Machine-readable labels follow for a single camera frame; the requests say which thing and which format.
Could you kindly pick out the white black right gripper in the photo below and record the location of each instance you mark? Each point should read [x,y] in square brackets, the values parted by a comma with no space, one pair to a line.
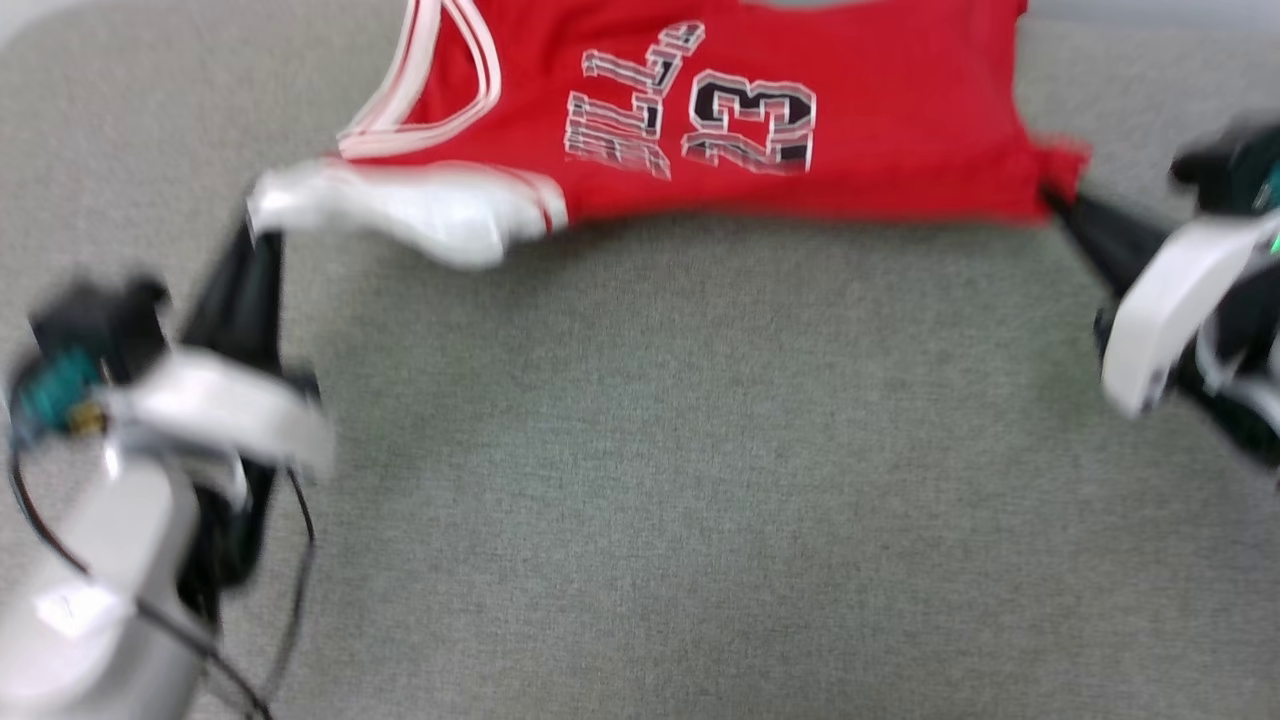
[1160,310]

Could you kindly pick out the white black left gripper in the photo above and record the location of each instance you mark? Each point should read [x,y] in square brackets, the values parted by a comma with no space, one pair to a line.
[220,410]

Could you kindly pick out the red white basketball jersey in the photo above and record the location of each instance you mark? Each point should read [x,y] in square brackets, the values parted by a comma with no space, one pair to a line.
[850,100]

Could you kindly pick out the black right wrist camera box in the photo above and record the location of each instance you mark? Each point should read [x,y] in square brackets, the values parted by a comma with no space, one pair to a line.
[1220,165]

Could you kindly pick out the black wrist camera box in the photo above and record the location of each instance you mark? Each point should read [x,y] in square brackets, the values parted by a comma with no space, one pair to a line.
[1220,165]
[100,320]

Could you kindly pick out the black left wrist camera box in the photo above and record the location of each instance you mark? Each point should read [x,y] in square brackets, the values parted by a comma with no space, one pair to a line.
[100,320]

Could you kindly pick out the teal right camera connector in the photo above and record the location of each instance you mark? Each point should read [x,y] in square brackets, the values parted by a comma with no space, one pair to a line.
[1270,188]

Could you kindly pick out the teal camera connector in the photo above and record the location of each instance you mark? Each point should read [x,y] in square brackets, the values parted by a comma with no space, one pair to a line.
[55,395]
[1270,188]

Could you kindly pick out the teal left camera connector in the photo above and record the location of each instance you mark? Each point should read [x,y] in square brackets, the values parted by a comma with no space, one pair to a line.
[55,395]

